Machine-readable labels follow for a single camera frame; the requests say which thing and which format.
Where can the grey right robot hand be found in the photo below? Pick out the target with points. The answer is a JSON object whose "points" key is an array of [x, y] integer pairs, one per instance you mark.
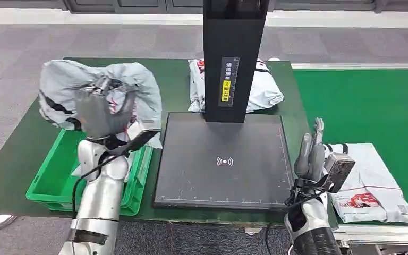
{"points": [[309, 162]]}

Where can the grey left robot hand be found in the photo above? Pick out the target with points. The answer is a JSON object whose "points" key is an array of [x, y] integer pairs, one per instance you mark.
{"points": [[102, 116]]}

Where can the grey parcel bag black stripe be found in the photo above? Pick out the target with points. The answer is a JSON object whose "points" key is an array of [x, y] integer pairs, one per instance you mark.
{"points": [[63, 81]]}

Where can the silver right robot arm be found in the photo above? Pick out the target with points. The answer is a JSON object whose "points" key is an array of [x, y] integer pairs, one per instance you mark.
{"points": [[309, 225]]}

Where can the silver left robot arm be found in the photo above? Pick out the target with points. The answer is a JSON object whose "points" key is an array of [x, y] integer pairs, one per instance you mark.
{"points": [[100, 204]]}

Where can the white parcel bag red print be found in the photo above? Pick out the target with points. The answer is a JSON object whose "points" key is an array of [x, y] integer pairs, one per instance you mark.
{"points": [[373, 169]]}

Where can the green conveyor belt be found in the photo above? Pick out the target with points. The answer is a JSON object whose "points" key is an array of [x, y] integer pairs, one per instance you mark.
{"points": [[366, 105]]}

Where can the green plastic crate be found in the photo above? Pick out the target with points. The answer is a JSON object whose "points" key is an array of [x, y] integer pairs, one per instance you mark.
{"points": [[49, 183]]}

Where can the dark green table mat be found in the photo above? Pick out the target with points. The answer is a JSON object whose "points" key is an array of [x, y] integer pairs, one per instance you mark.
{"points": [[21, 158]]}

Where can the black and yellow label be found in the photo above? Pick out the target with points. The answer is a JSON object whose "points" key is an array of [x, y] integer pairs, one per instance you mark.
{"points": [[229, 81]]}

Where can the black scanner column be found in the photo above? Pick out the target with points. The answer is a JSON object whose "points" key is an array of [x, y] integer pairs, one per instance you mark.
{"points": [[214, 70]]}

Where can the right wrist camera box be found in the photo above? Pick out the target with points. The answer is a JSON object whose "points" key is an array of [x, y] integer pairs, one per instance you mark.
{"points": [[341, 169]]}

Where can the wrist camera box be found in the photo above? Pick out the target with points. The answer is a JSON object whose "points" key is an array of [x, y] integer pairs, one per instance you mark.
{"points": [[341, 169], [142, 138]]}

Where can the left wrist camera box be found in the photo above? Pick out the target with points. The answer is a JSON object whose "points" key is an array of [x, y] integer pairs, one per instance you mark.
{"points": [[142, 138]]}

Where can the black scanner base plate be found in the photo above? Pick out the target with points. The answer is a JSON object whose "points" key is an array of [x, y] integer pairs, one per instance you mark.
{"points": [[225, 183]]}

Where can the pale table bracket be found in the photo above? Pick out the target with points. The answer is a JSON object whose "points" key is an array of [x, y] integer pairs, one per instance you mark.
{"points": [[253, 231]]}

